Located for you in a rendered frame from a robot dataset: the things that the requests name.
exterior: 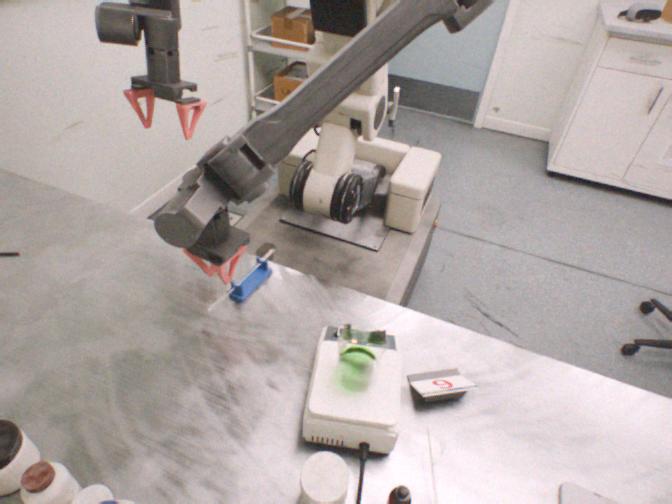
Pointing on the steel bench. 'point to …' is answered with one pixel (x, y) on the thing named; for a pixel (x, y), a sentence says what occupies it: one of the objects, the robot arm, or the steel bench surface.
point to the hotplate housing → (323, 432)
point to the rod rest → (251, 282)
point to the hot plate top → (331, 396)
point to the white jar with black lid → (14, 456)
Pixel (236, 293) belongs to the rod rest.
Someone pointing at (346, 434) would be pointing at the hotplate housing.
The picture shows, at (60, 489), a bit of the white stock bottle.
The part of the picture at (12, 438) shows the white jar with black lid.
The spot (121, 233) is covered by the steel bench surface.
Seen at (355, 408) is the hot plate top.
